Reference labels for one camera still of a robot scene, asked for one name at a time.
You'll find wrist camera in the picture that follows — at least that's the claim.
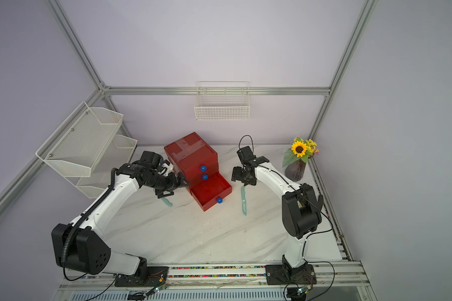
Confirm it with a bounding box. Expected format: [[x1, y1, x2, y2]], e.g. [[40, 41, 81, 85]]
[[237, 146, 256, 164], [158, 160, 174, 176]]

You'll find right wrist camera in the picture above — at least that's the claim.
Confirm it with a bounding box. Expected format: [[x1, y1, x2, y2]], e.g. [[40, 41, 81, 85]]
[[237, 146, 256, 164]]

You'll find red bottom drawer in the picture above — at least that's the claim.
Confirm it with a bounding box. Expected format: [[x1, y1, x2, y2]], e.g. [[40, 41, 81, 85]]
[[190, 173, 232, 211]]

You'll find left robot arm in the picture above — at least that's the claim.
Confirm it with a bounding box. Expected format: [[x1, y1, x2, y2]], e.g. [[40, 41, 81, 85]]
[[51, 151, 190, 287]]

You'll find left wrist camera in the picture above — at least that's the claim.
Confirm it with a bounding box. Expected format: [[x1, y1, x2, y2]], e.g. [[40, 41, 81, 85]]
[[158, 160, 174, 176]]

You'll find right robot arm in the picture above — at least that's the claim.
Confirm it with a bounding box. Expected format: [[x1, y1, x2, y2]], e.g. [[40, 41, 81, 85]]
[[232, 155, 323, 285]]

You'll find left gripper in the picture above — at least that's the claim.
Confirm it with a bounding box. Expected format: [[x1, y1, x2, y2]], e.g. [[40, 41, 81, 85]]
[[145, 172, 190, 200]]

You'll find sunflower bouquet in vase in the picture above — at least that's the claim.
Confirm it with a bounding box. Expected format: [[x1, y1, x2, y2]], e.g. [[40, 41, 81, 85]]
[[282, 137, 319, 182]]

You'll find white wire wall basket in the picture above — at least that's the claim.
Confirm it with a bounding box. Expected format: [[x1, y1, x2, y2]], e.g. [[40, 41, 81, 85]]
[[194, 81, 251, 121]]

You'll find white mesh two-tier shelf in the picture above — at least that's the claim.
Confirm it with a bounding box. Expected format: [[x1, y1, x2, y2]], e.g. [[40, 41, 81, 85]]
[[36, 102, 137, 199]]

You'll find red drawer cabinet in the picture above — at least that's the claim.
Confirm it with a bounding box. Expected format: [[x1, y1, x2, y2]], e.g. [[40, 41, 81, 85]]
[[164, 132, 220, 194]]

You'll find teal fruit knife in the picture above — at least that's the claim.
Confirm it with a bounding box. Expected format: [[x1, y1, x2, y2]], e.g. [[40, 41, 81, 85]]
[[241, 186, 247, 216], [161, 198, 173, 207]]

